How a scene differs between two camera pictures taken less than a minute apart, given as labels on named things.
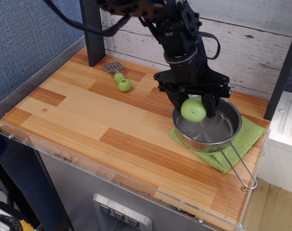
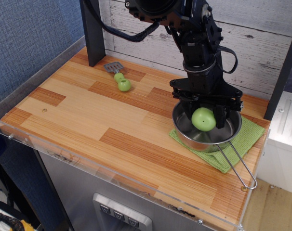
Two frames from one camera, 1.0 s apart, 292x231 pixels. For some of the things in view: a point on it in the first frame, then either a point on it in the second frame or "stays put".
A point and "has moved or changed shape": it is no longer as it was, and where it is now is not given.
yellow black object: x=13 y=224 stays put
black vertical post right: x=284 y=73 stays put
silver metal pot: x=212 y=134 stays put
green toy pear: x=193 y=110 has moved or changed shape
